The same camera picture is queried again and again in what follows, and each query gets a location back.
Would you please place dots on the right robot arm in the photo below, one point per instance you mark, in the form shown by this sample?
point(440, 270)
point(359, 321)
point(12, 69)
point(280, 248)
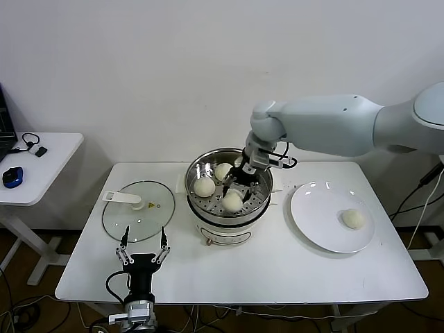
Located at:
point(329, 128)

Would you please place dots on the large white table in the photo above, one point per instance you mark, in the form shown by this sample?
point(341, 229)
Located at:
point(243, 274)

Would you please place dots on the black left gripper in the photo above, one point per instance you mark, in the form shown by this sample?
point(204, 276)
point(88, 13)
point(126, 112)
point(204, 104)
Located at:
point(140, 263)

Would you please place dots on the small white adapter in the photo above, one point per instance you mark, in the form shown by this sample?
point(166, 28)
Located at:
point(33, 150)

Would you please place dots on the blue computer mouse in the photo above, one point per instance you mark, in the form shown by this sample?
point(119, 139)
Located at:
point(13, 177)

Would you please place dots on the black laptop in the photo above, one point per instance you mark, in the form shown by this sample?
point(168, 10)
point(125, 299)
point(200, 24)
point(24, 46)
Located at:
point(5, 138)

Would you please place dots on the small white side table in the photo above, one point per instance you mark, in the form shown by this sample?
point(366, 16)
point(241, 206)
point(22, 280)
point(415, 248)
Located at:
point(52, 166)

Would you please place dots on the stainless steel steamer basket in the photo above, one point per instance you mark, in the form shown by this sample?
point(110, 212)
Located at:
point(204, 208)

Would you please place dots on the white steamed baozi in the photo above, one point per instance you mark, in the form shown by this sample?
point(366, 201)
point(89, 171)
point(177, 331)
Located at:
point(204, 187)
point(222, 172)
point(354, 219)
point(231, 203)

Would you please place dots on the small black device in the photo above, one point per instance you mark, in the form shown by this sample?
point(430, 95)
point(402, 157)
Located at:
point(42, 152)

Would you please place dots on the white round plate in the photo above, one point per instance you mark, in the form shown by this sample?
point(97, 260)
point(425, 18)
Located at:
point(319, 215)

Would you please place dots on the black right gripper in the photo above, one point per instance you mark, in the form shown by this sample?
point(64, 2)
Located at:
point(244, 173)

